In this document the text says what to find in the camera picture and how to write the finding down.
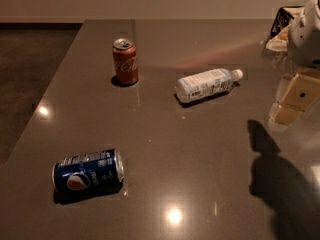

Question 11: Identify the blue Pepsi can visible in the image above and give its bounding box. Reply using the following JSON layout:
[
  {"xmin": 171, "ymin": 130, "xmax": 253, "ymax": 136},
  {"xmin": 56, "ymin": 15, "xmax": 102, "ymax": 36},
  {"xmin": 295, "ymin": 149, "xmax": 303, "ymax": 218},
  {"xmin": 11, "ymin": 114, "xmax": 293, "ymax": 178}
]
[{"xmin": 52, "ymin": 149, "xmax": 124, "ymax": 193}]

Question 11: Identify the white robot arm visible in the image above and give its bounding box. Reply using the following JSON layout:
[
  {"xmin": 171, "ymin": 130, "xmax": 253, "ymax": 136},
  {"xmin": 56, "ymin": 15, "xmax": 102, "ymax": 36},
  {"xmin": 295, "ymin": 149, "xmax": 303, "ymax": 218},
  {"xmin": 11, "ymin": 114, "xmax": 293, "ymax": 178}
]
[{"xmin": 266, "ymin": 0, "xmax": 320, "ymax": 126}]

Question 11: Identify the clear plastic water bottle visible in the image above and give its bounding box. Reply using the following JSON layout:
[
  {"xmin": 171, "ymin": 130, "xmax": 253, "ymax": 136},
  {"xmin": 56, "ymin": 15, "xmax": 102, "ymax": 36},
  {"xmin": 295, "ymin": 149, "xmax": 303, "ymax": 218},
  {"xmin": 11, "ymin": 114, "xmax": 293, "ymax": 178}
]
[{"xmin": 175, "ymin": 68, "xmax": 244, "ymax": 103}]

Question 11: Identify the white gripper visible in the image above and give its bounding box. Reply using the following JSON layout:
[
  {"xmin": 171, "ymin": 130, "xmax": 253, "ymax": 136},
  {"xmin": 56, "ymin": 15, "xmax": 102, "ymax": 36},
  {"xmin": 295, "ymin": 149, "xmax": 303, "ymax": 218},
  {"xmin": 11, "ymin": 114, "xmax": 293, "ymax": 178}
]
[{"xmin": 269, "ymin": 13, "xmax": 320, "ymax": 126}]

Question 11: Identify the red Coca-Cola can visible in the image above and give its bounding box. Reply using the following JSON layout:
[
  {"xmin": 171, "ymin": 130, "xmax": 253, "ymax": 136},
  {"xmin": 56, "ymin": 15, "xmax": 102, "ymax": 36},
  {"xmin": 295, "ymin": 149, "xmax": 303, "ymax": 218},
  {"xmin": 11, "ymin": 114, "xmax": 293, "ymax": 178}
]
[{"xmin": 112, "ymin": 38, "xmax": 138, "ymax": 85}]

